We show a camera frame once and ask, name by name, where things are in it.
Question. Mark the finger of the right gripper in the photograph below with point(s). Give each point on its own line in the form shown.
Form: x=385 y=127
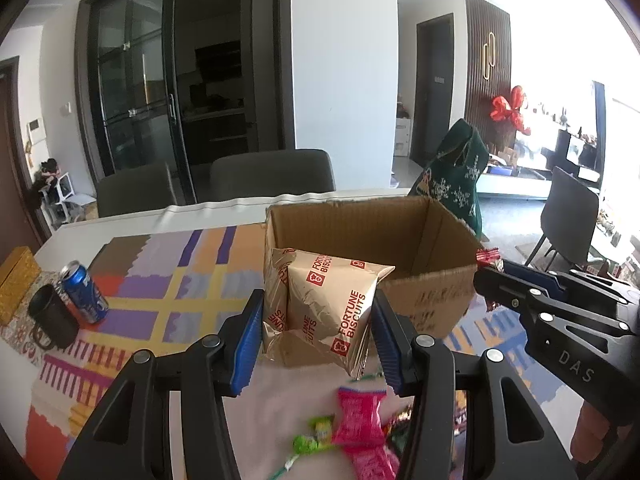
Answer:
x=573 y=287
x=550 y=321

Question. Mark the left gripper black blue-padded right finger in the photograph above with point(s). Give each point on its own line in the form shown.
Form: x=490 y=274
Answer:
x=507 y=435

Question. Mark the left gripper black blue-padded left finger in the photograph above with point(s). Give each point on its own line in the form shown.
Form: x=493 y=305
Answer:
x=127 y=434

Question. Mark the small red candy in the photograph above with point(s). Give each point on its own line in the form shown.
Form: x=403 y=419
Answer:
x=489 y=258

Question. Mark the pink snack packet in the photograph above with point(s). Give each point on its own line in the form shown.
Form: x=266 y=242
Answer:
x=360 y=422
x=377 y=463

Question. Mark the gold fortune biscuits bag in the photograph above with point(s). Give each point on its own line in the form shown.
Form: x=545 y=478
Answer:
x=317 y=309

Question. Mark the grey dining chair right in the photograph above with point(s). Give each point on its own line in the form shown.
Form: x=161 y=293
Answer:
x=568 y=219

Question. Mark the brown cardboard box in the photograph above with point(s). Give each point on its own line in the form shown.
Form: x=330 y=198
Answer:
x=432 y=251

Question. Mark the green Christmas stocking bag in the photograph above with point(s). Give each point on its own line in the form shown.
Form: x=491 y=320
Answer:
x=451 y=176

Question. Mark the black mug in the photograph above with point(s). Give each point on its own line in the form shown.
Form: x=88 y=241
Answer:
x=54 y=325

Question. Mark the blue soda can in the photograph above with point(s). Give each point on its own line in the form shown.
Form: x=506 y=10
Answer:
x=78 y=284

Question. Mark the green plastic stick lollipop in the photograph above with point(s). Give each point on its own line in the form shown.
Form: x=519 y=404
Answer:
x=286 y=467

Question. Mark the colourful patterned tablecloth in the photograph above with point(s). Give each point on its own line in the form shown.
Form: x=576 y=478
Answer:
x=167 y=290

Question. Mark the red ribbon bow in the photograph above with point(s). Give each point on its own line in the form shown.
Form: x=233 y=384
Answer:
x=510 y=110

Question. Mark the green candy pack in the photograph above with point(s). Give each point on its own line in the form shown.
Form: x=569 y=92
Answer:
x=320 y=438

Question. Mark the gold box at edge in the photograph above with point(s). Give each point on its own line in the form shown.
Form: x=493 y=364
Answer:
x=17 y=274

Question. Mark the grey chair behind table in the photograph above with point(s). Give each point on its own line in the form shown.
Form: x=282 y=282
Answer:
x=272 y=173

